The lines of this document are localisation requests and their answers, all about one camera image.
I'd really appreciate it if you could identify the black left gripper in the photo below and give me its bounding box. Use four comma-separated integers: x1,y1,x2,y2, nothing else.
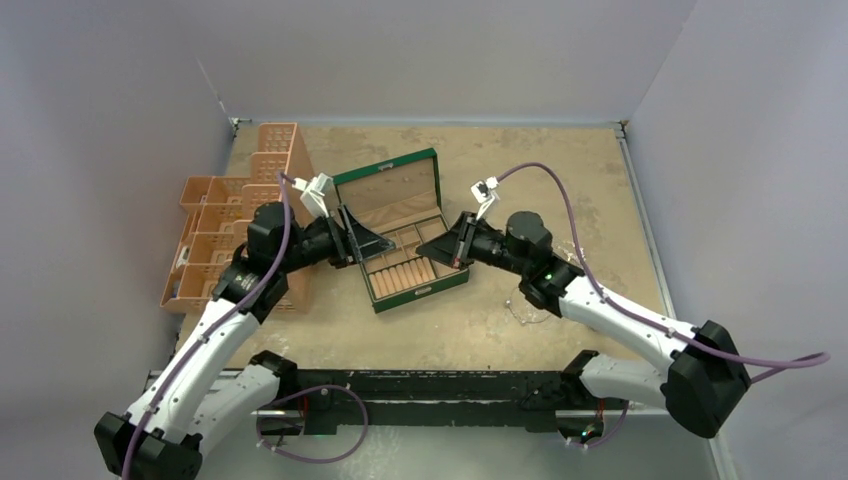
277,203,393,274

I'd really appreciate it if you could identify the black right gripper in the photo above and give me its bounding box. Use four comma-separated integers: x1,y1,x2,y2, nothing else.
418,212,529,276

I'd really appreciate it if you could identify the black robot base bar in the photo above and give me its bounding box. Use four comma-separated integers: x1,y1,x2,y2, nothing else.
249,351,624,443

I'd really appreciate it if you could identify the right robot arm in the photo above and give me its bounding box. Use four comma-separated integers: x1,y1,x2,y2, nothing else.
416,211,751,438

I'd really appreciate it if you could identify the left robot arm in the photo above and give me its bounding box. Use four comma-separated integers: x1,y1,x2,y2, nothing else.
94,202,395,479

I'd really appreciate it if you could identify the green jewelry box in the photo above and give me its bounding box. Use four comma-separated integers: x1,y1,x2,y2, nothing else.
333,148,470,313

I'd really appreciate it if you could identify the orange plastic tiered organizer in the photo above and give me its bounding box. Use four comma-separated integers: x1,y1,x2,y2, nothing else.
160,123,315,314

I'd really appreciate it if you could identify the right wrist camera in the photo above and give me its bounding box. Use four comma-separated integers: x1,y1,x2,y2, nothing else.
470,176,500,220

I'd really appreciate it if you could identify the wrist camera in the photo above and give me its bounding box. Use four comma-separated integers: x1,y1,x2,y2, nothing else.
293,173,334,218
470,176,500,220

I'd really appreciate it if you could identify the silver chain necklace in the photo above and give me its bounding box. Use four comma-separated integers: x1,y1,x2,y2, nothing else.
504,288,554,327

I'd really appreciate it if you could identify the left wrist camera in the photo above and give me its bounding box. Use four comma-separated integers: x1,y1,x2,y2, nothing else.
293,173,334,218

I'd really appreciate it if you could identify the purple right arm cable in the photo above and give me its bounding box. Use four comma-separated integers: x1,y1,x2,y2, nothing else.
493,162,831,452

